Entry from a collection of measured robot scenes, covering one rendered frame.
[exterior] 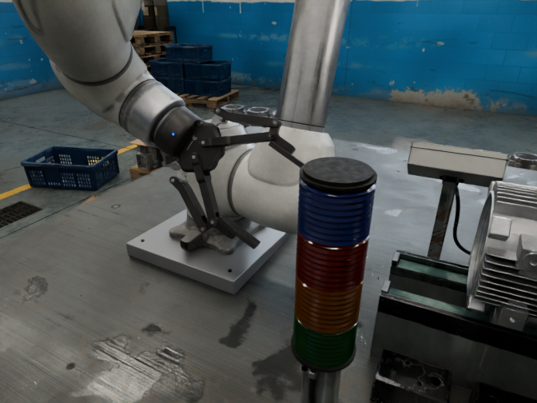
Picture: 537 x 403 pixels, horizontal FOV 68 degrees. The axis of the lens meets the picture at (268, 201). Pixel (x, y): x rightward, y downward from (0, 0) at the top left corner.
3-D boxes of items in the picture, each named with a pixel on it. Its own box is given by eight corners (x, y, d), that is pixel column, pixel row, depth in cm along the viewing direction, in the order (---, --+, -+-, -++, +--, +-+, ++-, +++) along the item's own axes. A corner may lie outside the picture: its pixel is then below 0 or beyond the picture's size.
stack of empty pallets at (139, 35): (180, 85, 711) (175, 31, 671) (145, 93, 644) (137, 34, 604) (129, 79, 765) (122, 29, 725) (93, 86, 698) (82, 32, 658)
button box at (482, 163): (497, 189, 78) (502, 164, 79) (503, 179, 72) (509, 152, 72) (407, 174, 85) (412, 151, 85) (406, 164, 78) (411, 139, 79)
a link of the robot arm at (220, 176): (217, 191, 107) (214, 109, 98) (272, 209, 97) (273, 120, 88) (170, 211, 95) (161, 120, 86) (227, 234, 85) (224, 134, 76)
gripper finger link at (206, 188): (197, 151, 58) (188, 153, 58) (215, 225, 58) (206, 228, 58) (207, 153, 62) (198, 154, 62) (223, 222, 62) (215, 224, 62)
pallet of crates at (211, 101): (240, 97, 621) (237, 43, 585) (216, 109, 554) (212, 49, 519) (173, 92, 659) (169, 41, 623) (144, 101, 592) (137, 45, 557)
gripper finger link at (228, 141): (208, 149, 62) (208, 141, 61) (279, 141, 59) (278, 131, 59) (199, 148, 58) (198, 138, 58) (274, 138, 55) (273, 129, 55)
